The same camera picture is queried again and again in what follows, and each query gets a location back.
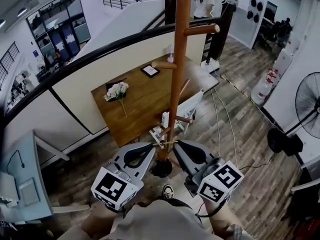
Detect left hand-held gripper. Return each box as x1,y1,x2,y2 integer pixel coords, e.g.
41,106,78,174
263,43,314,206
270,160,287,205
90,141,158,212

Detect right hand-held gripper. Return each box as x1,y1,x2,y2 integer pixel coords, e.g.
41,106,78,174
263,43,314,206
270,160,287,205
173,139,245,205

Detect brown wooden coat rack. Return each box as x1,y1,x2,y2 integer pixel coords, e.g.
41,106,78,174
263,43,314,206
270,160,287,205
151,0,221,160

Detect person's left forearm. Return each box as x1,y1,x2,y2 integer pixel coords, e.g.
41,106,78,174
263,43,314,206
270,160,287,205
79,203,127,239

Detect person's right forearm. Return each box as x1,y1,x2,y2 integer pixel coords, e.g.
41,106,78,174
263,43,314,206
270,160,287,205
199,198,242,236

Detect person's black white sneaker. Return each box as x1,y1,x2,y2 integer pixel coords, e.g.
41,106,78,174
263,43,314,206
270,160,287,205
161,183,175,200

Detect brown wooden table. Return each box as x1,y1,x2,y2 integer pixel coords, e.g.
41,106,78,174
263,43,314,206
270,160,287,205
91,55,221,149

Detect white chair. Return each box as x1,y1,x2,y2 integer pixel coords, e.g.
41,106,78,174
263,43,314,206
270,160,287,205
149,89,204,141

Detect person's beige shirt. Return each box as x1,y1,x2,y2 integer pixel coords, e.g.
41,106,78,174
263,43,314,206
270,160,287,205
98,198,251,240

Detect pale flower bouquet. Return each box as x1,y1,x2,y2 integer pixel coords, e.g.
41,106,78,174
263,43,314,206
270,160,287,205
103,81,130,118

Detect black table mat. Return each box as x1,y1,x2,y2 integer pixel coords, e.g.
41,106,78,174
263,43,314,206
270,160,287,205
105,77,128,93

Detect black standing fan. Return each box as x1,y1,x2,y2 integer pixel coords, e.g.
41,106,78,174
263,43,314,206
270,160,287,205
266,71,320,157

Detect clear water bottle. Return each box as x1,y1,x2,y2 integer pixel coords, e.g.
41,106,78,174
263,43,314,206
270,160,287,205
250,80,273,107
259,67,280,90

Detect grey desk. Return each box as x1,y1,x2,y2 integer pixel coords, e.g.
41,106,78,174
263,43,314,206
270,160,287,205
0,130,55,222

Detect small pink desk fan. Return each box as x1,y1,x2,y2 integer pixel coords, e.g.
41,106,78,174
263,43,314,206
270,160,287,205
163,44,179,64

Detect black curved handrail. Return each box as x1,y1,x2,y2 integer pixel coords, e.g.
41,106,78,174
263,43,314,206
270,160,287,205
0,16,226,130

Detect grey tablet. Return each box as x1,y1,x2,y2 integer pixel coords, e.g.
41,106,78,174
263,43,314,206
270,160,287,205
18,177,41,207

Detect white cabinet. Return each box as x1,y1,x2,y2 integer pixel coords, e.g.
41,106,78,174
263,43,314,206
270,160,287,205
273,48,294,72

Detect glass office partition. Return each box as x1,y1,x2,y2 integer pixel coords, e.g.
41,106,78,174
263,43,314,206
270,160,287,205
26,0,92,65

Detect metal bar railing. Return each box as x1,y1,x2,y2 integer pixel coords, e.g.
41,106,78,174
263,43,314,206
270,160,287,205
101,0,166,10

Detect white cable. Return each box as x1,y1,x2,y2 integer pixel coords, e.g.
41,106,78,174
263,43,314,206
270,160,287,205
214,88,238,169
211,88,222,157

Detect black wrist strap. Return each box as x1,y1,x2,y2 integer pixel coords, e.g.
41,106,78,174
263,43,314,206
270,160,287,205
196,201,231,219

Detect black cable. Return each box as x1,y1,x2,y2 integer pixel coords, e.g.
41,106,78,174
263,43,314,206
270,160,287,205
238,153,276,173

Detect yellow black floor cable cover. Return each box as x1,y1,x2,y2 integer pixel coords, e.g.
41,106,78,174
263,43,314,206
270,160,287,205
219,74,286,135

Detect black picture frame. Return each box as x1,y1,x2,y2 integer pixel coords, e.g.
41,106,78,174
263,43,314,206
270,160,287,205
139,63,161,79

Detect dark wooden stair post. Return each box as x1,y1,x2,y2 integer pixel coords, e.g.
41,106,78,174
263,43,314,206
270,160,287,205
211,3,236,61

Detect black headsets on wall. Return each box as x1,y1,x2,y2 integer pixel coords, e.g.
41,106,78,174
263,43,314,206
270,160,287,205
223,0,264,24

